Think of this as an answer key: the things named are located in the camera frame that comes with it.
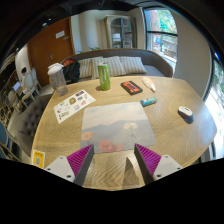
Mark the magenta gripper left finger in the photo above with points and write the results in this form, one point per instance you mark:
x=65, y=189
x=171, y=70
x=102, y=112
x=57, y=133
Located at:
x=73, y=167

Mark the striped cushion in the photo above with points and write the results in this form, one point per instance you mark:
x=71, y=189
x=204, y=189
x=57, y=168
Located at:
x=115, y=66
x=132, y=65
x=85, y=68

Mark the striped cushion left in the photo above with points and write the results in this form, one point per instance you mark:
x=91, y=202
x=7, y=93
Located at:
x=85, y=68

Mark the wooden door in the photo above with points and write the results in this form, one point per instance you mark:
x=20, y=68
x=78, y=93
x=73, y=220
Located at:
x=52, y=45

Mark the white snack packet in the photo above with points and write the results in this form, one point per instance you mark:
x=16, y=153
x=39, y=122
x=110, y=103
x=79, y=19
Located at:
x=148, y=82

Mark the black and orange box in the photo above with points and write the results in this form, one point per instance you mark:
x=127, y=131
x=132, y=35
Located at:
x=131, y=87

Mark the white and blue mouse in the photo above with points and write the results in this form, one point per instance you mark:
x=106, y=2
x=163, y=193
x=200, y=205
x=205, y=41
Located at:
x=186, y=114

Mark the yellow QR code card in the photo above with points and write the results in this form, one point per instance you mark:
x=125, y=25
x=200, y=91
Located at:
x=38, y=158

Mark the clear plastic shaker bottle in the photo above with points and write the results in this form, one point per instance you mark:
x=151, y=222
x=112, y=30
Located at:
x=56, y=78

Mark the striped cushion right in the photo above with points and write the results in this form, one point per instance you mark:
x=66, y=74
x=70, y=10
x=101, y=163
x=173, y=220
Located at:
x=132, y=65

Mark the window with dark frame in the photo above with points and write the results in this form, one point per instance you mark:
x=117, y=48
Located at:
x=161, y=31

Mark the white sticker sheet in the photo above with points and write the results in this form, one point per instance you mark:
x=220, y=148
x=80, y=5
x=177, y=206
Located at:
x=72, y=105

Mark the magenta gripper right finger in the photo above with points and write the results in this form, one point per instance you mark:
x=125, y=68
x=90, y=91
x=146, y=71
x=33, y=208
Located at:
x=154, y=166

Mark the black backpack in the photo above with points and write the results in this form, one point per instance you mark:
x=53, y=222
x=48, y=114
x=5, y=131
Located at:
x=71, y=71

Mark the striped cushion middle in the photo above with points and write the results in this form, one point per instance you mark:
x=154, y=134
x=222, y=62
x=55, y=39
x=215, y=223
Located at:
x=115, y=66

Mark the green drink can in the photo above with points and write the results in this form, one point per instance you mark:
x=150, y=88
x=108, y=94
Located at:
x=104, y=75

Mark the grey tufted chair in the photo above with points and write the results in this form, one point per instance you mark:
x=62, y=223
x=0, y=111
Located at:
x=29, y=122

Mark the teal and white packet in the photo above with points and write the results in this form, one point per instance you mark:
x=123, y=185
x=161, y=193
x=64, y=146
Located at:
x=148, y=101

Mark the glass door cabinet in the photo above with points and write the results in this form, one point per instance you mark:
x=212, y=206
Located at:
x=120, y=31

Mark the seated person in white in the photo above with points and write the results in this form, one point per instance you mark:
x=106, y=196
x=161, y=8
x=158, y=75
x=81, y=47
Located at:
x=27, y=83

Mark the grey curved sofa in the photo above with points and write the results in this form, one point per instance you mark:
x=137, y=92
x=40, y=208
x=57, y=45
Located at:
x=154, y=64

